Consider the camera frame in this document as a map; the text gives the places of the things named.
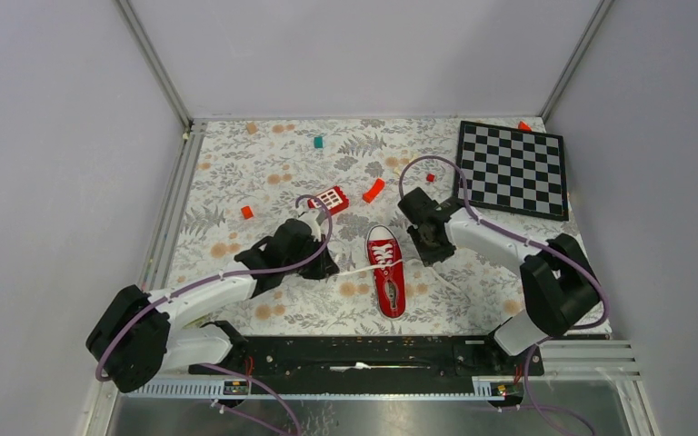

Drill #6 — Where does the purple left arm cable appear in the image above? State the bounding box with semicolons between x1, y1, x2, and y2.
95;193;334;436

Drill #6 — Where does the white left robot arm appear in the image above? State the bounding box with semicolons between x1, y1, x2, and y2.
85;209;339;393

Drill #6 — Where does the floral patterned table mat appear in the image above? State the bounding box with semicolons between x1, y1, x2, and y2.
166;118;524;336

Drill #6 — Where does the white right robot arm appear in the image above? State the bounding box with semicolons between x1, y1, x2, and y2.
398;188;602;374

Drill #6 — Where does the black grey chessboard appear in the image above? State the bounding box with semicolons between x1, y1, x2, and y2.
453;121;570;222

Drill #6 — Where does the red white window brick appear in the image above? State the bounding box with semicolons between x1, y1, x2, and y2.
315;185;349;216

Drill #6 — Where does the orange block behind chessboard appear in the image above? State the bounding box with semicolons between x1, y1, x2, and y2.
517;121;532;132

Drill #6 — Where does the orange red curved block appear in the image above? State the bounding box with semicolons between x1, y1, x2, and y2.
362;178;385;203

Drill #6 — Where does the small orange cube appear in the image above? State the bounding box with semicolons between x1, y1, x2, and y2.
241;206;254;220

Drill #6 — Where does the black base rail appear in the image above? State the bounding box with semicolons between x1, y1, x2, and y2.
220;335;544;397

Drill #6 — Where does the red canvas sneaker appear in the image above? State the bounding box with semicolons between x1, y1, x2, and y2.
338;225;423;319

